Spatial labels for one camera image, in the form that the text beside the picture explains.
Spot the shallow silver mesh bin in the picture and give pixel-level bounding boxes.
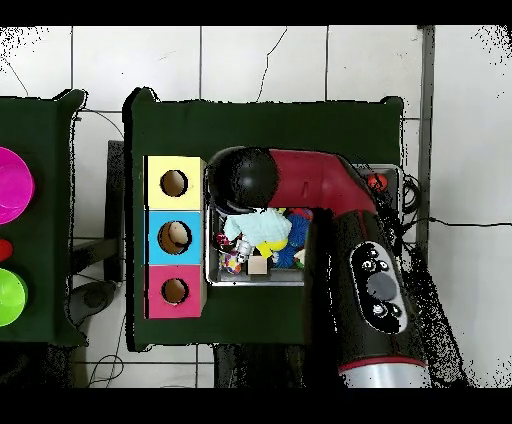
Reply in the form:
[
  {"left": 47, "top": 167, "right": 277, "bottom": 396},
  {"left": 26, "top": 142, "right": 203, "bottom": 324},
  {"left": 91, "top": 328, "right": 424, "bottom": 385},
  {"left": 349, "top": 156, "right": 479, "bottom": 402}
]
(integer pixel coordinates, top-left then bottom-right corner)
[{"left": 205, "top": 161, "right": 404, "bottom": 287}]

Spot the wooden box with three holes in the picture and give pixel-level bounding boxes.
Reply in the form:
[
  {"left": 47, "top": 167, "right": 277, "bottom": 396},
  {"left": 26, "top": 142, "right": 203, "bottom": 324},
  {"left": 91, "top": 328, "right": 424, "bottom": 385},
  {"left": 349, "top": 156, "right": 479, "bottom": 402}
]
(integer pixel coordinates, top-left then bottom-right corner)
[{"left": 143, "top": 154, "right": 209, "bottom": 320}]

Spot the mint green waffle cloth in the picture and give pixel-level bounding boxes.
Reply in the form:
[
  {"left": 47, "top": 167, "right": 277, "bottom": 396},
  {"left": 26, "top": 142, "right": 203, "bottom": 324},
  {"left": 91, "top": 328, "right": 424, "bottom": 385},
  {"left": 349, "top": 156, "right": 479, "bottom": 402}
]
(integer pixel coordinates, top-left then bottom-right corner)
[{"left": 222, "top": 207, "right": 293, "bottom": 247}]

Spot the blue spiky rubber ball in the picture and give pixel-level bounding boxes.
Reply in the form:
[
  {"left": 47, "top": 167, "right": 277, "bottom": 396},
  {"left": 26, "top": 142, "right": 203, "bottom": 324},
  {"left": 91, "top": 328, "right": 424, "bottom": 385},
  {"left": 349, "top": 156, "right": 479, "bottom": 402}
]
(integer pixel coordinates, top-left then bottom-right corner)
[{"left": 285, "top": 213, "right": 313, "bottom": 247}]

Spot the small wooden block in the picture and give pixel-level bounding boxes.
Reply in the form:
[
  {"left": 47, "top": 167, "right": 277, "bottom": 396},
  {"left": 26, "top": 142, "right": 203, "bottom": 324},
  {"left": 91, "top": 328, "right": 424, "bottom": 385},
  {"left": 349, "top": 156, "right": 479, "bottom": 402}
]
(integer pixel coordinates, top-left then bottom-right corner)
[{"left": 246, "top": 255, "right": 268, "bottom": 275}]

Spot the small plain orange ball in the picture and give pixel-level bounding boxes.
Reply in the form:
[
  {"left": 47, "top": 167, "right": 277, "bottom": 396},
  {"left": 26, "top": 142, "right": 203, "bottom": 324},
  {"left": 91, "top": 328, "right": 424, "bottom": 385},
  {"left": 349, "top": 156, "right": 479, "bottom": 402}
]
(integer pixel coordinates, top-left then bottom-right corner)
[{"left": 366, "top": 173, "right": 389, "bottom": 192}]

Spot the black equipment stand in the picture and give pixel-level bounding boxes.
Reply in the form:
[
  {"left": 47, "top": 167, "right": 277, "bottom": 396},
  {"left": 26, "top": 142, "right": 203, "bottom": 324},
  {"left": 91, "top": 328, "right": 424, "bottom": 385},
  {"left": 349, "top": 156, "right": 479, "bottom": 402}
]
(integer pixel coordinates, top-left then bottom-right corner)
[{"left": 103, "top": 139, "right": 126, "bottom": 283}]

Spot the grey metal pole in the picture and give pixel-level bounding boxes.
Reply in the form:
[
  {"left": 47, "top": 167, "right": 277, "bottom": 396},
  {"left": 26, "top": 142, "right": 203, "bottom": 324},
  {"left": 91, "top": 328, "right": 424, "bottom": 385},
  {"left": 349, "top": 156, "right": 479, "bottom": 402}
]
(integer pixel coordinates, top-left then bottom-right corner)
[{"left": 414, "top": 25, "right": 437, "bottom": 267}]

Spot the dark green side table cloth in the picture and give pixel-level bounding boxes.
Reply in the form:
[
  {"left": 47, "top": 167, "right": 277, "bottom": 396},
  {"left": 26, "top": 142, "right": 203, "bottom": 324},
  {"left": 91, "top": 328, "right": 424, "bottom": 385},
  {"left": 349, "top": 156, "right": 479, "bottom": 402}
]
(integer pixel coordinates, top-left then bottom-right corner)
[{"left": 0, "top": 88, "right": 89, "bottom": 348}]

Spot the magenta plastic bowl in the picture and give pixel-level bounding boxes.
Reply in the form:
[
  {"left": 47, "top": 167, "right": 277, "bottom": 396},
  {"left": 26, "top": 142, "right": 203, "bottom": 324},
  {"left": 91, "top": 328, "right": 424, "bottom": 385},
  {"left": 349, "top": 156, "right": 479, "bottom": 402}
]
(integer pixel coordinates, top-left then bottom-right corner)
[{"left": 0, "top": 146, "right": 36, "bottom": 226}]

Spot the lime green plastic bowl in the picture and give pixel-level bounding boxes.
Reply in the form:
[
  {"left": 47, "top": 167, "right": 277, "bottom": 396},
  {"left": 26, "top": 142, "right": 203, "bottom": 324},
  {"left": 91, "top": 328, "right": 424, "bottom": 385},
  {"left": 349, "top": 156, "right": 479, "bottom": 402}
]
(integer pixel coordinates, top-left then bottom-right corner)
[{"left": 0, "top": 267, "right": 28, "bottom": 328}]

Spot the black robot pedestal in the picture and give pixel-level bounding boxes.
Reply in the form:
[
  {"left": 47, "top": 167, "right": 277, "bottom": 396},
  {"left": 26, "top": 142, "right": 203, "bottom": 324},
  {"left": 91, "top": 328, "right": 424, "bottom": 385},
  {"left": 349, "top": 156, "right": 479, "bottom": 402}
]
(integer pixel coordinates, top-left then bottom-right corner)
[{"left": 213, "top": 343, "right": 309, "bottom": 388}]

